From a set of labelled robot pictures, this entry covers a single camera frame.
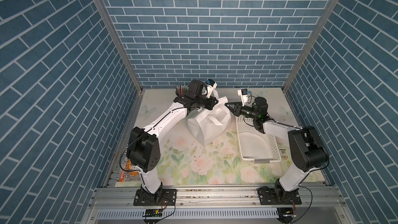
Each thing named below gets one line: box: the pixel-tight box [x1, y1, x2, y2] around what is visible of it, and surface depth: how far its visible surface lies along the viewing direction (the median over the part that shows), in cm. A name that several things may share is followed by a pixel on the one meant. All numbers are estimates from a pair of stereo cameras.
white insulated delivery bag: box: [187, 96, 232, 148], surface depth 83 cm
